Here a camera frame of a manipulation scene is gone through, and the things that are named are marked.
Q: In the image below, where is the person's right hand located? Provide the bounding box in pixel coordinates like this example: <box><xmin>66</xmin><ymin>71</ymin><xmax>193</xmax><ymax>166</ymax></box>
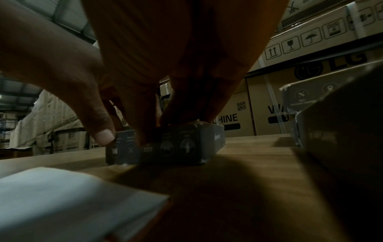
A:
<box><xmin>80</xmin><ymin>0</ymin><xmax>291</xmax><ymax>144</ymax></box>

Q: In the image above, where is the person's left hand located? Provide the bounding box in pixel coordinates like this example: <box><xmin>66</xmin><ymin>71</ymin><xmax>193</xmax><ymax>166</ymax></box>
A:
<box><xmin>0</xmin><ymin>0</ymin><xmax>125</xmax><ymax>146</ymax></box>

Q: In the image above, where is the sheet of red-bordered labels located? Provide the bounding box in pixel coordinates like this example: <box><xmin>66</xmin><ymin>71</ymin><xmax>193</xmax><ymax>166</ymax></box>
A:
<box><xmin>0</xmin><ymin>166</ymin><xmax>172</xmax><ymax>242</ymax></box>

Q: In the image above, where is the black stretch wrap band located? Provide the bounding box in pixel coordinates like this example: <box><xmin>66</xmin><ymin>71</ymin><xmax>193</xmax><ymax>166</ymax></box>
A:
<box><xmin>245</xmin><ymin>43</ymin><xmax>383</xmax><ymax>80</ymax></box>

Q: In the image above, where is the stack of large printed cartons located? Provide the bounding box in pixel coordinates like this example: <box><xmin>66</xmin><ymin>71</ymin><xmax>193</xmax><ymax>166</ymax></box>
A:
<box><xmin>9</xmin><ymin>0</ymin><xmax>383</xmax><ymax>152</ymax></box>

